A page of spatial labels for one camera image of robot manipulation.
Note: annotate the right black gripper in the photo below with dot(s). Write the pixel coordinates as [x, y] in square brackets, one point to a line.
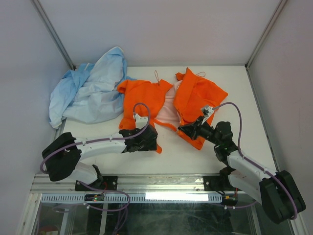
[193, 130]

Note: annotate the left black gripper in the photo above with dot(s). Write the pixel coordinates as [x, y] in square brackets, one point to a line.
[150, 146]

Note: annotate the orange jacket pink lining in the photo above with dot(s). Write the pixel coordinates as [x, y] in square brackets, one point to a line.
[170, 105]

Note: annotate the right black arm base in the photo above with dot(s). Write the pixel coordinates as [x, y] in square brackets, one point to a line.
[220, 182]

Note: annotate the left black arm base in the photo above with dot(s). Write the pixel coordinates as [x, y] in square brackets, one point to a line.
[97, 182]

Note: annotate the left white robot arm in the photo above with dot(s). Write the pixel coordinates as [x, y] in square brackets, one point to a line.
[63, 158]

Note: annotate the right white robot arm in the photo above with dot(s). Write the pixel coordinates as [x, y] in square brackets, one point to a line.
[275, 191]

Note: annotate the light blue garment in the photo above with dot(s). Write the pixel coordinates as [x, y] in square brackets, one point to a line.
[89, 94]

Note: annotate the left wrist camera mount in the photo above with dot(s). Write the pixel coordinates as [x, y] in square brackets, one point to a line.
[140, 122]

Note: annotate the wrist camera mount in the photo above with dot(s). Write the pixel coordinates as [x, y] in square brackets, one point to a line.
[207, 111]
[140, 122]

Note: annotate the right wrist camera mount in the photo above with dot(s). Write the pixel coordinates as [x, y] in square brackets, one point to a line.
[207, 111]

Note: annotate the aluminium front rail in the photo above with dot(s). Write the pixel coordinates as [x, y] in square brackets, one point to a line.
[129, 183]

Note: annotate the white slotted cable duct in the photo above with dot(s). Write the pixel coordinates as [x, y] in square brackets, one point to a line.
[149, 197]

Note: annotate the right corner aluminium post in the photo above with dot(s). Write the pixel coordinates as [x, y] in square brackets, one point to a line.
[266, 32]

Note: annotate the corner aluminium post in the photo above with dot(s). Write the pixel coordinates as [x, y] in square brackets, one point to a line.
[53, 33]
[266, 32]

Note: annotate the left corner aluminium post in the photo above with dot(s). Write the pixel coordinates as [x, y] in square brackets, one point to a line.
[53, 33]

